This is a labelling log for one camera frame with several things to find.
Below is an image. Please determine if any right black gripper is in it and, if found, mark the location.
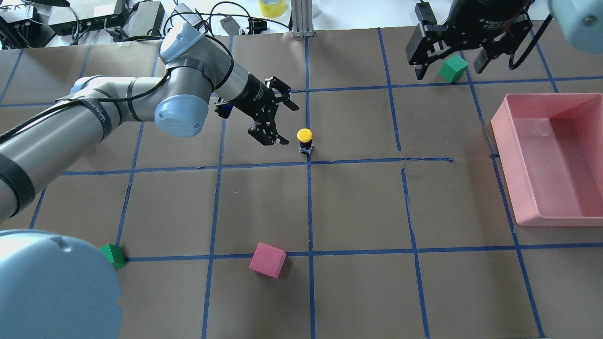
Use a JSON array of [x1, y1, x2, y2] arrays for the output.
[[405, 0, 531, 80]]

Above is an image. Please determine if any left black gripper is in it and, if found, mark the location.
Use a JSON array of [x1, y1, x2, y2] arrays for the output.
[[214, 74, 300, 146]]

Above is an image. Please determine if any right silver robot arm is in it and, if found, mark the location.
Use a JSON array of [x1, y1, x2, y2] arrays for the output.
[[405, 0, 603, 80]]

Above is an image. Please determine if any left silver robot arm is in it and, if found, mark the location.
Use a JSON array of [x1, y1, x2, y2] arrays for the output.
[[0, 22, 299, 339]]

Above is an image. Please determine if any green foam cube at edge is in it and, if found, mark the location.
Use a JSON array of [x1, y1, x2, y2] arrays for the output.
[[439, 55, 469, 83]]

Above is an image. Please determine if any yellow tape roll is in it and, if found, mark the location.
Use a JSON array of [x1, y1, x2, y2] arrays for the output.
[[258, 0, 287, 18]]

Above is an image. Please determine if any pink plastic tray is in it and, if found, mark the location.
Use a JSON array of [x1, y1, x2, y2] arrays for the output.
[[491, 93, 603, 227]]

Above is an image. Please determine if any pink foam cube centre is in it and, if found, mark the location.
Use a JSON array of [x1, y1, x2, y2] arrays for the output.
[[248, 242, 287, 279]]

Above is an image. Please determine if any aluminium frame post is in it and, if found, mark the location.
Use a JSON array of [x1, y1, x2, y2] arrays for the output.
[[291, 0, 315, 37]]

